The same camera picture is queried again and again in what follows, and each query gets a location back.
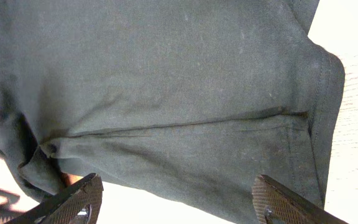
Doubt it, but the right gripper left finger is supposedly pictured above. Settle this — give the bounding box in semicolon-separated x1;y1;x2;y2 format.
7;173;103;224

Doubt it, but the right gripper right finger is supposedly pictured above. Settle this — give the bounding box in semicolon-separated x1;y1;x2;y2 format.
252;175;347;224

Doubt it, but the black t-shirt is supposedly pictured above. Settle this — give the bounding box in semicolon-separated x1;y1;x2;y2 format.
0;0;345;223

